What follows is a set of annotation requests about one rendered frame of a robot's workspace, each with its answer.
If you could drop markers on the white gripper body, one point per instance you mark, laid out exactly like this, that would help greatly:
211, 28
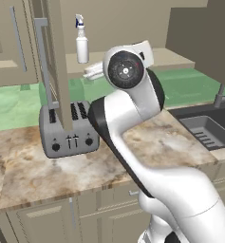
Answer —
93, 71

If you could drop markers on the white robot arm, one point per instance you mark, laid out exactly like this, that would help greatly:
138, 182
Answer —
177, 196

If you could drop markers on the white spray bottle blue nozzle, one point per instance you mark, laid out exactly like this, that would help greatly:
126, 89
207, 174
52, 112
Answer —
82, 47

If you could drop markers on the beige open cabinet door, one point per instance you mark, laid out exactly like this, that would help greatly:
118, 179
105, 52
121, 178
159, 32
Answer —
58, 63

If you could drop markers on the beige open cabinet shelf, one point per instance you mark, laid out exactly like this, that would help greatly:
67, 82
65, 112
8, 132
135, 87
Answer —
167, 58

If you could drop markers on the beige closed cabinet door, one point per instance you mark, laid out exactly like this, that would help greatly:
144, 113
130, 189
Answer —
4, 38

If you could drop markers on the dark grey sink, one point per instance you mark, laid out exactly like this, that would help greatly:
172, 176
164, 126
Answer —
209, 126

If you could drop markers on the grey sink tap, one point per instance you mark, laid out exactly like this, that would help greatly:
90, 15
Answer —
220, 98

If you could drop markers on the beige cupboard under sink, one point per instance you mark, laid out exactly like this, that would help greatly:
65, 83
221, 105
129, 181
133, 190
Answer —
223, 180

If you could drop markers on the grey four-slot toaster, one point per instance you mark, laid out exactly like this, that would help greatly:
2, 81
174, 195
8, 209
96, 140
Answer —
69, 142

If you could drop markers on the beige drawer front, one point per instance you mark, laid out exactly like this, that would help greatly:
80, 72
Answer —
107, 197

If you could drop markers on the beige base cupboard door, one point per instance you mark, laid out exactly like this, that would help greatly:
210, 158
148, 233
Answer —
41, 224
117, 228

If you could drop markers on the beige wall cabinet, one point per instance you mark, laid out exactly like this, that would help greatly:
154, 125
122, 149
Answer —
202, 34

